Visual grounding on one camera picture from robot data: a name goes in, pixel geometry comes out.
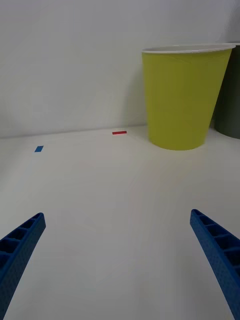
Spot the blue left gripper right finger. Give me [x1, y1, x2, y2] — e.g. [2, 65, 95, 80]
[189, 208, 240, 320]

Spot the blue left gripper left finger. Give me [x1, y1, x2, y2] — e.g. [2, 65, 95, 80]
[0, 212, 47, 320]

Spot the grey plastic waste bin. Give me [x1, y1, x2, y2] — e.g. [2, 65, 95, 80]
[213, 41, 240, 140]

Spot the yellow-green plastic waste bin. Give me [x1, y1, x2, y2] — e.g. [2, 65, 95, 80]
[141, 43, 237, 151]

